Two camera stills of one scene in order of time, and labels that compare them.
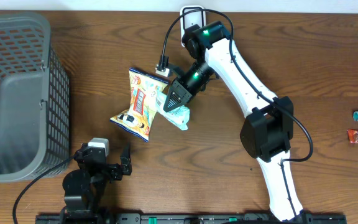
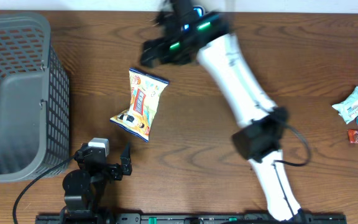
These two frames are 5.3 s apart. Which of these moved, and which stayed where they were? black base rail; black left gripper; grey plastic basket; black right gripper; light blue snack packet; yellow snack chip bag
Moved: light blue snack packet; black right gripper
Stayed: grey plastic basket; black left gripper; black base rail; yellow snack chip bag
